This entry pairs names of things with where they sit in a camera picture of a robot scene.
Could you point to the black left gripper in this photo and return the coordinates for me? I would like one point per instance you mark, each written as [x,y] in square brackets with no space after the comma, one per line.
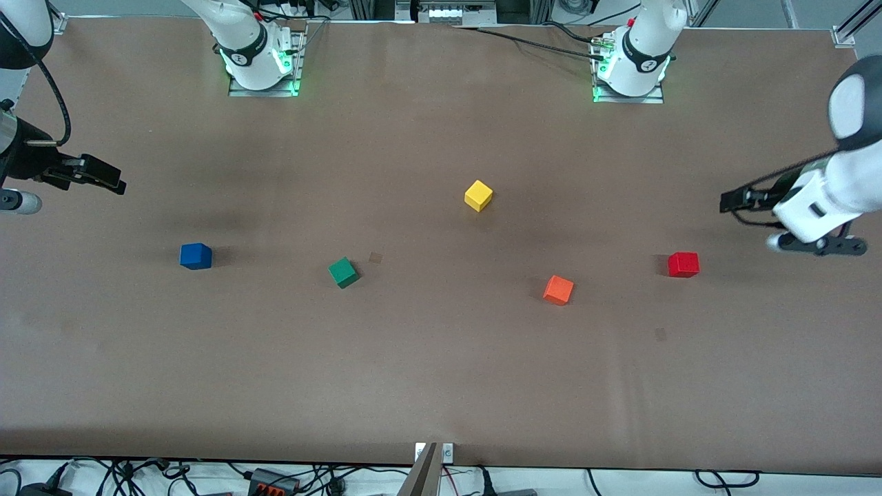
[763,198]

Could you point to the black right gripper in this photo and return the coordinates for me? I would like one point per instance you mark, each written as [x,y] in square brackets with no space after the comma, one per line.
[26,164]

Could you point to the red wooden block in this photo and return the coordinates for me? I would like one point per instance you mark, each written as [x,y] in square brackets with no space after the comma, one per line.
[683,264]

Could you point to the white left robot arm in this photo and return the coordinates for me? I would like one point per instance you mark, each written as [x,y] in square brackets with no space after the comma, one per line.
[637,76]

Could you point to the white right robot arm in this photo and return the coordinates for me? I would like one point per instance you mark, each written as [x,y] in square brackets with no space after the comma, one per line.
[238,24]

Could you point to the blue wooden block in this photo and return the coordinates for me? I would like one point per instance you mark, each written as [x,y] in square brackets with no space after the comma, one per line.
[195,256]

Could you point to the orange wooden block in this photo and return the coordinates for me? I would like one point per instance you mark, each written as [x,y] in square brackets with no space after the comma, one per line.
[558,290]

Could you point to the yellow wooden block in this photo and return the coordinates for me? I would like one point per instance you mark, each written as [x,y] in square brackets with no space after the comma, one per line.
[478,196]

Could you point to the green wooden block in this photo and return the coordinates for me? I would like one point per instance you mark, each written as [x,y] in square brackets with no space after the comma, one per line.
[343,273]

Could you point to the silver control box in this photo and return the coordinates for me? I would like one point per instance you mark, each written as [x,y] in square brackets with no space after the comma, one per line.
[455,12]

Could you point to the large table cover sheet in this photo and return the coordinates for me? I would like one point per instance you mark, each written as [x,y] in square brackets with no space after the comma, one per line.
[441,379]

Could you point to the black orange power strip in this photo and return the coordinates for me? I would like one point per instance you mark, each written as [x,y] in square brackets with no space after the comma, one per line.
[272,481]

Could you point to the black plug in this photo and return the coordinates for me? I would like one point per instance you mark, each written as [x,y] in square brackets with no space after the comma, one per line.
[486,482]

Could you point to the grey metal bar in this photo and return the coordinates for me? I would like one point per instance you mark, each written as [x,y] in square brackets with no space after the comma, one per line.
[422,479]

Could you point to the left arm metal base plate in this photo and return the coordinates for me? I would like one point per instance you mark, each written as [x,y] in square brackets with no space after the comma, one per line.
[654,100]

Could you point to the aluminium frame corner profile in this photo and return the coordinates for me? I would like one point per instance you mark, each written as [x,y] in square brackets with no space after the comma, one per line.
[844,36]
[59,24]

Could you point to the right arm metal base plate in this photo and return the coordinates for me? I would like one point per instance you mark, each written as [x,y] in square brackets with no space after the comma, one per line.
[298,69]

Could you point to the small white bracket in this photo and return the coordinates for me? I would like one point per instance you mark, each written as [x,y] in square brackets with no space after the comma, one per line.
[419,452]
[448,452]

